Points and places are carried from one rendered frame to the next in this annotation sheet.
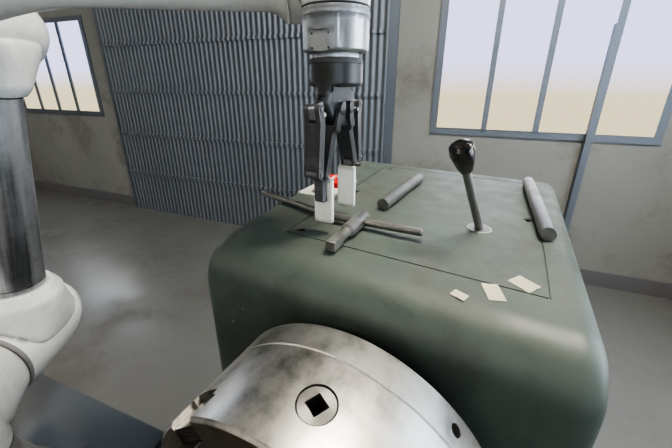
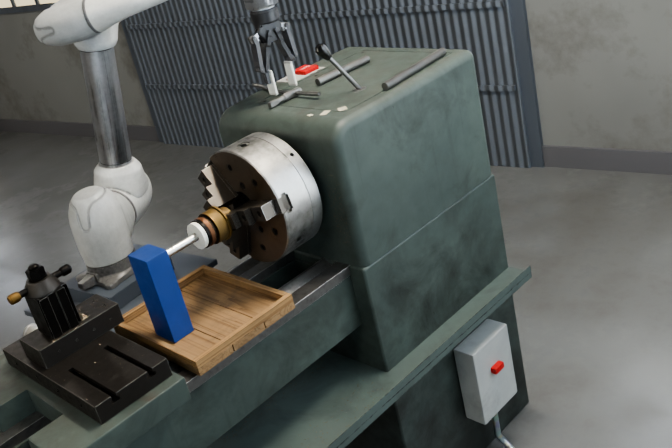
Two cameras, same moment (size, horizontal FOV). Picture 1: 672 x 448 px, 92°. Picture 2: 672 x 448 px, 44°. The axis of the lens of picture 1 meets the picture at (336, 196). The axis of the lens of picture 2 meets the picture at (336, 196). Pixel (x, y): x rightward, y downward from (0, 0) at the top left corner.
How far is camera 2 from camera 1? 185 cm
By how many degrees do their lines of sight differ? 20
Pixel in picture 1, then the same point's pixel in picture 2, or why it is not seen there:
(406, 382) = (276, 141)
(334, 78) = (260, 21)
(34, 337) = (133, 192)
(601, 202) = not seen: outside the picture
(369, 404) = (259, 144)
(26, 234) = (122, 127)
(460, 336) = (303, 128)
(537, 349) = (322, 126)
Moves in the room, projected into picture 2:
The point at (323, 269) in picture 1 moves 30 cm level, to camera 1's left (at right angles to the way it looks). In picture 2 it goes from (264, 115) to (165, 127)
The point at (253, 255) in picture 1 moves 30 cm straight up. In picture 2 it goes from (237, 115) to (206, 7)
